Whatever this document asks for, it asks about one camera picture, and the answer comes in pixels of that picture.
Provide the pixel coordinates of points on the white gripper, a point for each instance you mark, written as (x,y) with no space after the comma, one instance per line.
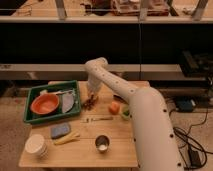
(93,87)

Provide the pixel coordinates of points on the dark red grape bunch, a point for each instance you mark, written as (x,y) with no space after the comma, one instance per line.
(90,102)

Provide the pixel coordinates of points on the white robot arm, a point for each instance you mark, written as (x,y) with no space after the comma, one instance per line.
(155,143)

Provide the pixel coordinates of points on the red bowl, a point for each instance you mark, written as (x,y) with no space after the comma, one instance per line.
(45,104)

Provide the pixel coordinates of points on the orange fruit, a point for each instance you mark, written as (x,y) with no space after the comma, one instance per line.
(114,107)

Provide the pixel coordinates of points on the metal fork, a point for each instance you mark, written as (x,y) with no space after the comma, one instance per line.
(87,120)

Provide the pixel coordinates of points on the green vegetable toy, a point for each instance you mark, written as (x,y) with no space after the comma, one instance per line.
(125,114)

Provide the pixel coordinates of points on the wooden table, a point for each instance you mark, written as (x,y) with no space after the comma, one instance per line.
(82,153)

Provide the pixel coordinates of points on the white spoon in tray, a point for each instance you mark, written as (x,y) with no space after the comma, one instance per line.
(55,92)

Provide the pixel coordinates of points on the metal cup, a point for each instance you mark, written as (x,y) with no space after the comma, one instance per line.
(102,143)

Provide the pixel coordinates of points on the blue sponge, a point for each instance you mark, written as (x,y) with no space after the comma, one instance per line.
(60,130)

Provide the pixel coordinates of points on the green plastic tray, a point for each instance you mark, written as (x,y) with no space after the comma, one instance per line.
(32,118)

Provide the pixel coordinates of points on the black box on shelf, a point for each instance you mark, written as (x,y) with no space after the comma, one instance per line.
(196,65)

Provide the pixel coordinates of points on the black power adapter with cable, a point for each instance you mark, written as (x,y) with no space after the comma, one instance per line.
(196,153)

